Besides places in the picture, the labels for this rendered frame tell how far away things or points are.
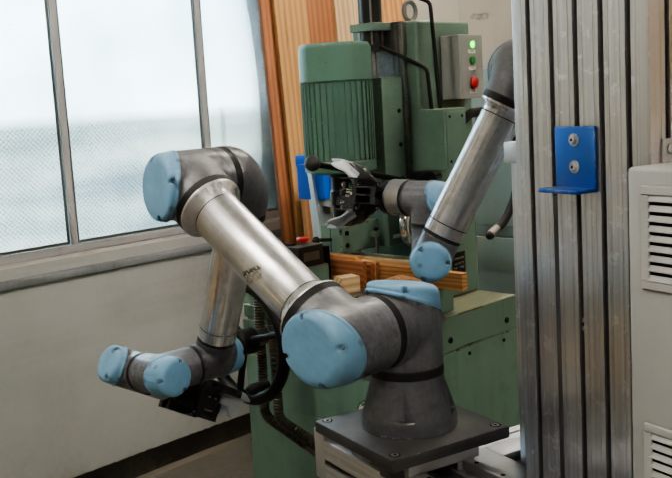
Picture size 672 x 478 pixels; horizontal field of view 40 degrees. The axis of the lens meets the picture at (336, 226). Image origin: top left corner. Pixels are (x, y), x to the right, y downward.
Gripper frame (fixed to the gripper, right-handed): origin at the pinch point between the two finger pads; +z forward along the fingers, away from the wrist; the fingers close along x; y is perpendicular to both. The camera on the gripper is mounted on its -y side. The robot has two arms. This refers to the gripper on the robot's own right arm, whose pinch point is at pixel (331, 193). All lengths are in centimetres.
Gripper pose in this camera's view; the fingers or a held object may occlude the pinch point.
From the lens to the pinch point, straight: 208.5
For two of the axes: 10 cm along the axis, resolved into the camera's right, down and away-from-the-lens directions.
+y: -7.0, -0.3, -7.2
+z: -7.1, -0.7, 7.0
